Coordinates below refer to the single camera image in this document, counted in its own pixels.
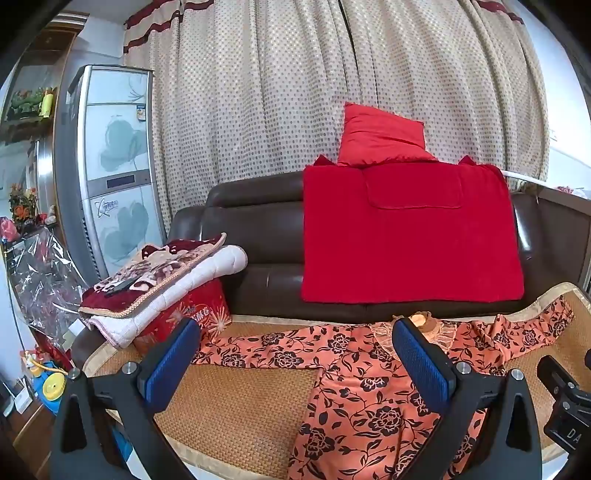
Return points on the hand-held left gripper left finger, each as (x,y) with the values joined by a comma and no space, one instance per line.
(171,364)

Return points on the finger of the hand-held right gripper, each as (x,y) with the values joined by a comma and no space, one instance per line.
(556,374)

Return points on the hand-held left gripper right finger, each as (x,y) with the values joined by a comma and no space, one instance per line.
(421,364)

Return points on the orange floral garment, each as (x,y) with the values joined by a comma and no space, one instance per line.
(369,415)

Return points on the red printed cushion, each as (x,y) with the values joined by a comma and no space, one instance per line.
(194,309)

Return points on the woven straw sofa mat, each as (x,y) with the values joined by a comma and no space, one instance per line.
(240,406)

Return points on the black remote control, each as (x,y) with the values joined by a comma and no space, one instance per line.
(121,286)

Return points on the folded floral quilt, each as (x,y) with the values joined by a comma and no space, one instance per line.
(157,272)

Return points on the red blanket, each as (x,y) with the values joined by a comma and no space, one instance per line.
(406,249)

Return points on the yellow and blue toy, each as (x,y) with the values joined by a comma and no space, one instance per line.
(48,385)

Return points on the clear plastic wrap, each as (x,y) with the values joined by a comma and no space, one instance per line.
(44,277)

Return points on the brown leather sofa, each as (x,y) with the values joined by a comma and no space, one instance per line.
(268,240)

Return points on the white window ledge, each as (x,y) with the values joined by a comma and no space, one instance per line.
(526,177)

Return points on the flower bouquet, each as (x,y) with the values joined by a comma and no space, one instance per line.
(23,205)

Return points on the red pillow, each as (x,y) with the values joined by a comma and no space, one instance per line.
(378,138)

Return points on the standing air conditioner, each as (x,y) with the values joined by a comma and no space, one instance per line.
(120,138)

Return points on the beige dotted curtain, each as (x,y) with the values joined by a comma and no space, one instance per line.
(258,92)

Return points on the yellow bottle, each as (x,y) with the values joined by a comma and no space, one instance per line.
(47,102)

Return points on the green ornament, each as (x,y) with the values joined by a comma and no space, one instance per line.
(25,99)

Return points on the wooden display cabinet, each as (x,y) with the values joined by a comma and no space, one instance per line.
(51,46)

